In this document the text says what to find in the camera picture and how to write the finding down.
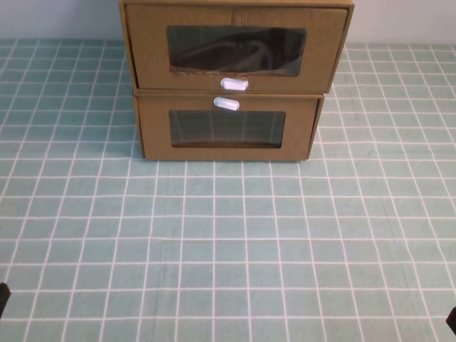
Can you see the green white grid tablecloth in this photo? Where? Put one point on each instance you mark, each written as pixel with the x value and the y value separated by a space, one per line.
pixel 228 249

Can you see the brown cardboard shoe box shell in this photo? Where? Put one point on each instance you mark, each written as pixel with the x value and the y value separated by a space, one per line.
pixel 231 1

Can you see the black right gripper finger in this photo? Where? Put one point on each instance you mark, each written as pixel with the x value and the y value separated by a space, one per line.
pixel 452 320

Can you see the cardboard drawer with window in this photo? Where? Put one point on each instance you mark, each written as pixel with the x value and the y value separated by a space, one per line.
pixel 149 53
pixel 228 93
pixel 153 132

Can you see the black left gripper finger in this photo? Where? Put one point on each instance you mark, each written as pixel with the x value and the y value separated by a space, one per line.
pixel 3 297

